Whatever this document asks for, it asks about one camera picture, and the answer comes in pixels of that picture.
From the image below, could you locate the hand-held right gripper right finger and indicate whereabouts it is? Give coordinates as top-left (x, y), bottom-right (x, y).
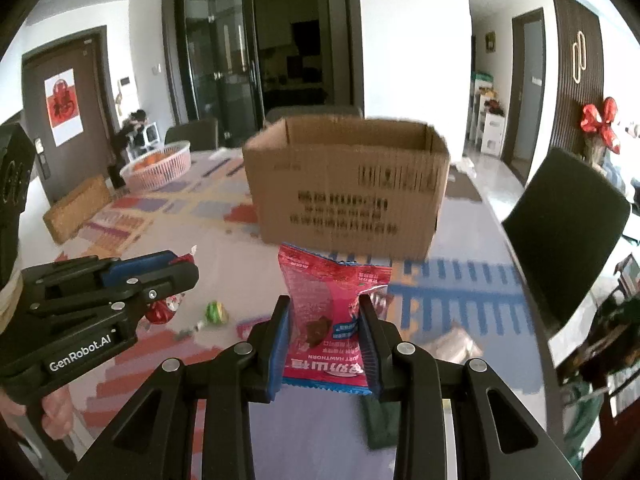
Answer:
top-left (357, 294), bottom-right (585, 480)

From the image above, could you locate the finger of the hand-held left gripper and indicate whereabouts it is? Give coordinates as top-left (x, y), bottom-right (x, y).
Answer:
top-left (29, 261), bottom-right (201, 333)
top-left (21, 251), bottom-right (177, 303)

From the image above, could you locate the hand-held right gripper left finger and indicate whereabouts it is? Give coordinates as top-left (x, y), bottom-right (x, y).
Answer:
top-left (75, 295), bottom-right (292, 480)

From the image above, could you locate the red candy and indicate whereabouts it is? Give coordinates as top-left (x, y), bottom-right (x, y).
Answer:
top-left (144, 246), bottom-right (200, 326)

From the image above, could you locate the pink snack packet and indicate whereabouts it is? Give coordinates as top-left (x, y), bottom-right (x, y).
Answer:
top-left (277, 242), bottom-right (393, 396)

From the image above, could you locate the dark green snack packet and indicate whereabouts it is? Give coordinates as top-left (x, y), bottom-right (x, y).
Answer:
top-left (362, 395), bottom-right (401, 450)

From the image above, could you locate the brown cardboard box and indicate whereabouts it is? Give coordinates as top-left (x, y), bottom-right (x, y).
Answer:
top-left (242, 116), bottom-right (451, 263)

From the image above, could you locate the person's left hand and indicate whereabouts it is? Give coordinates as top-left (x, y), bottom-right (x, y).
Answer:
top-left (0, 382), bottom-right (77, 461)

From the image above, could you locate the green wrapped candy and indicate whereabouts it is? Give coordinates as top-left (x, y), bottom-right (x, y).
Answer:
top-left (175, 300), bottom-right (231, 338)

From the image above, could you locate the clear plastic wrapper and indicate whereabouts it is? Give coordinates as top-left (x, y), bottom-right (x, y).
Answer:
top-left (430, 327), bottom-right (483, 363)

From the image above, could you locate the small black object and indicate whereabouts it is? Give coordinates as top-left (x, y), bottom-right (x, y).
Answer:
top-left (106, 160), bottom-right (128, 192)

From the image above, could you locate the white basket of oranges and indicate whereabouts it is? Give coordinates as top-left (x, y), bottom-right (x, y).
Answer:
top-left (119, 141), bottom-right (193, 192)

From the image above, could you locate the pile of oranges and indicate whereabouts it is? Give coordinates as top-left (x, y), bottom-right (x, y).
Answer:
top-left (131, 150), bottom-right (176, 171)

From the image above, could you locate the brown entry door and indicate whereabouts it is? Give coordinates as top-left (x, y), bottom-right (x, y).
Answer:
top-left (21, 25), bottom-right (121, 206)

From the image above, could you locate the white stool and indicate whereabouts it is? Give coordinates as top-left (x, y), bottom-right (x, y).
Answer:
top-left (127, 122), bottom-right (161, 153)

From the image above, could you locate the black and white plush toy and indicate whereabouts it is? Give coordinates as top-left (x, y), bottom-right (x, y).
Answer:
top-left (112, 109), bottom-right (150, 151)

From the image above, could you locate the dark dining chair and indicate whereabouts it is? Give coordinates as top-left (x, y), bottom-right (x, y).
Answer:
top-left (164, 118), bottom-right (220, 152)
top-left (501, 147), bottom-right (632, 338)
top-left (264, 105), bottom-right (363, 128)

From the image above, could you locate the red and white door poster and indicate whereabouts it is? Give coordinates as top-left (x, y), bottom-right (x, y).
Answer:
top-left (44, 69), bottom-right (83, 148)

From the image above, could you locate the dark framed glass door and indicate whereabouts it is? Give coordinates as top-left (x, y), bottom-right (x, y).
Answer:
top-left (162, 0), bottom-right (266, 151)

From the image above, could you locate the white shelf unit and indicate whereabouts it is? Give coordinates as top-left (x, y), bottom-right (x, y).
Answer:
top-left (470, 72), bottom-right (506, 156)

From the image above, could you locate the dark interior door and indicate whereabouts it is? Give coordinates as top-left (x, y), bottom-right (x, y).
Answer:
top-left (501, 7), bottom-right (547, 181)

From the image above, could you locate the red foil balloon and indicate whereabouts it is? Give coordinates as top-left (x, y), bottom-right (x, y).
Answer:
top-left (580, 97), bottom-right (623, 156)

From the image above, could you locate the door lock handle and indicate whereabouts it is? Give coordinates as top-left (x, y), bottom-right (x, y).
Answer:
top-left (34, 137), bottom-right (51, 181)

